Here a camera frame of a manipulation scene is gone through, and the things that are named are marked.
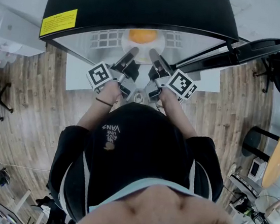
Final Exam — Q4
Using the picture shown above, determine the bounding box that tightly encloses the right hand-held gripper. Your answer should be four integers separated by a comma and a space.
142, 48, 202, 109

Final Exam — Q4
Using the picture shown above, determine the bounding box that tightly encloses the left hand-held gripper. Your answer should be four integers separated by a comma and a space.
84, 41, 143, 102

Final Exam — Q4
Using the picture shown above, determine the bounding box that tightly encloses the white plate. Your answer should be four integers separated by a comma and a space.
118, 26, 167, 66

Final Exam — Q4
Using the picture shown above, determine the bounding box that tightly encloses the round orange food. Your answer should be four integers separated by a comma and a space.
127, 26, 158, 46

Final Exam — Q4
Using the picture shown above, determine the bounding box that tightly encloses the person's right forearm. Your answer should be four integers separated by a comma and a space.
155, 88, 205, 143

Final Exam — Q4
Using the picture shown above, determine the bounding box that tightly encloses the person's left forearm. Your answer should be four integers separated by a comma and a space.
76, 77, 123, 135

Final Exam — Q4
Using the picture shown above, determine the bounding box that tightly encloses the black fridge door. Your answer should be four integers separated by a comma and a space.
172, 24, 280, 86

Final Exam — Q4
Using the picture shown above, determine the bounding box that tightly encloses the person's white shoe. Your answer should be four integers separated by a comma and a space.
132, 89, 146, 105

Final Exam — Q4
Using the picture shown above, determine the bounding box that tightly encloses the black wrist band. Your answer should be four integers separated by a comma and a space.
94, 97, 114, 108

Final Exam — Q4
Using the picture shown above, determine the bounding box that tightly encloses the yellow warning label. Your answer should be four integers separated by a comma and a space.
39, 5, 78, 41

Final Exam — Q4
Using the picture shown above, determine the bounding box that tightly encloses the person's black shirt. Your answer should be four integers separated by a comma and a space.
43, 92, 233, 224

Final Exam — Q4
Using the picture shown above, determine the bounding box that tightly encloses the stack of white boxes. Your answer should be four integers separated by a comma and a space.
0, 0, 52, 74

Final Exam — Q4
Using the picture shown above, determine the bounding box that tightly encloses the black round stool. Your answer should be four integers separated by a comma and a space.
240, 124, 280, 164

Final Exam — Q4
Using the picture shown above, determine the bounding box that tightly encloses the small white device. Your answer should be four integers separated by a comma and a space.
247, 158, 268, 182

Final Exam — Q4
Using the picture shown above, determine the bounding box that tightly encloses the round wooden table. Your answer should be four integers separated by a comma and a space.
260, 122, 280, 190

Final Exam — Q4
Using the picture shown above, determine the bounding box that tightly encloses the white desk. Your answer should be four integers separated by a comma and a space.
0, 185, 48, 224

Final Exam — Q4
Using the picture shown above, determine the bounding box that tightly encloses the thin floor cable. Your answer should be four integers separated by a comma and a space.
0, 152, 53, 174

